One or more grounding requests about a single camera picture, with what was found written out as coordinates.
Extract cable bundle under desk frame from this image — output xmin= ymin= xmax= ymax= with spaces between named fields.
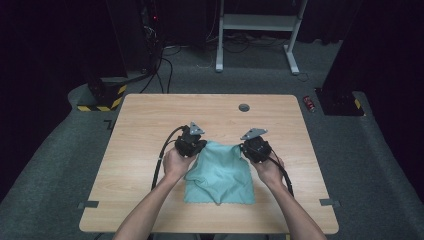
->
xmin=205 ymin=31 xmax=289 ymax=55

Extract person's left hand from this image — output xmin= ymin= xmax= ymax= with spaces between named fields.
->
xmin=162 ymin=146 xmax=198 ymax=184

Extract black yellow striped stand base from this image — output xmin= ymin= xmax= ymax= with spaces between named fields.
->
xmin=76 ymin=76 xmax=129 ymax=113

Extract black floor cables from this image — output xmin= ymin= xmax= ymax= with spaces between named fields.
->
xmin=139 ymin=46 xmax=183 ymax=95

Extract dark equipment rack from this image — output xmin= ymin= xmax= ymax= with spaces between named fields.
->
xmin=139 ymin=0 xmax=165 ymax=75

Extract person's right hand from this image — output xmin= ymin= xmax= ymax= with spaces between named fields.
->
xmin=249 ymin=153 xmax=286 ymax=190

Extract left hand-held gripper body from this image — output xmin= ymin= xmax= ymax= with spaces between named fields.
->
xmin=174 ymin=121 xmax=206 ymax=159

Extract grey tape strip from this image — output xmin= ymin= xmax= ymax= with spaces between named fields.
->
xmin=318 ymin=198 xmax=341 ymax=209
xmin=77 ymin=200 xmax=100 ymax=210

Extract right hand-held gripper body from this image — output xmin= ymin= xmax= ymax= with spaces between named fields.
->
xmin=240 ymin=127 xmax=273 ymax=165

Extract white metal desk frame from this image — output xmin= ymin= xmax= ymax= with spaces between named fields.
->
xmin=214 ymin=0 xmax=310 ymax=76

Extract teal cloth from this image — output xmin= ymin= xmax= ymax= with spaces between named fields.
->
xmin=183 ymin=139 xmax=257 ymax=206

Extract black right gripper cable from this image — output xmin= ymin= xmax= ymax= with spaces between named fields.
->
xmin=265 ymin=150 xmax=295 ymax=198

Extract red can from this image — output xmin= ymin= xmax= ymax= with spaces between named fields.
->
xmin=302 ymin=95 xmax=317 ymax=114

